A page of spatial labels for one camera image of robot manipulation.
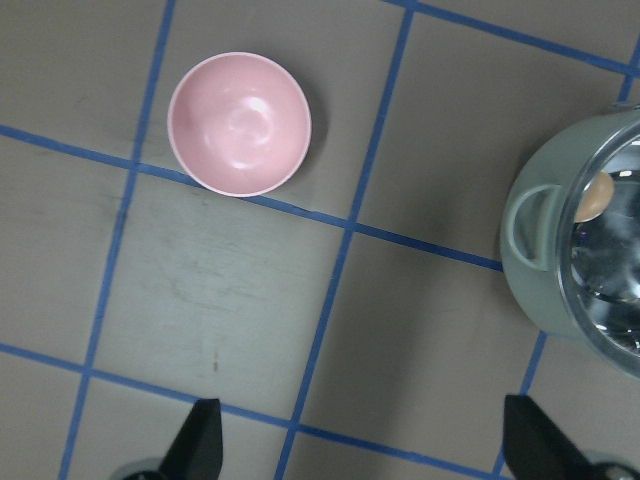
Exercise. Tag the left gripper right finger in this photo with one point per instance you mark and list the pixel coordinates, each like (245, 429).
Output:
(535, 448)

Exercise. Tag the pink bowl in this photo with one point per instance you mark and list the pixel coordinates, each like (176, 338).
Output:
(239, 124)

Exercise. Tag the beige egg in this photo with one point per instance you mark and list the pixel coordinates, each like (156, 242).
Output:
(596, 198)

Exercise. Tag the pale green cooking pot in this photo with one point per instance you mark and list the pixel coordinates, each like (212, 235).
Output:
(579, 281)

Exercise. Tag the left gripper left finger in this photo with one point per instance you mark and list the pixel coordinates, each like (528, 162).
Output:
(195, 453)

